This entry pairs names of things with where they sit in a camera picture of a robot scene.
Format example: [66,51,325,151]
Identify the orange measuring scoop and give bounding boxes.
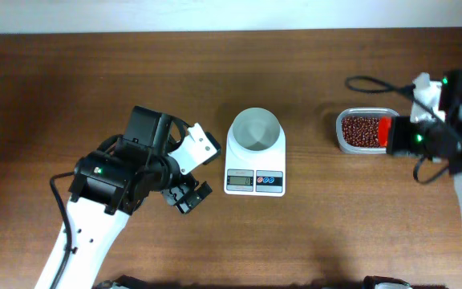
[378,116,392,148]

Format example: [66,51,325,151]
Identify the clear plastic bean container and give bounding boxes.
[336,108,399,154]

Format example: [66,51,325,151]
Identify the white digital kitchen scale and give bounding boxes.
[224,127,287,197]

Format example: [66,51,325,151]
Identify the red adzuki beans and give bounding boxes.
[341,116,380,149]

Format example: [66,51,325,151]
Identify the white round bowl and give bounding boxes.
[231,108,281,152]

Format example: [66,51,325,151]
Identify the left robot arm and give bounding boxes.
[36,106,221,288]

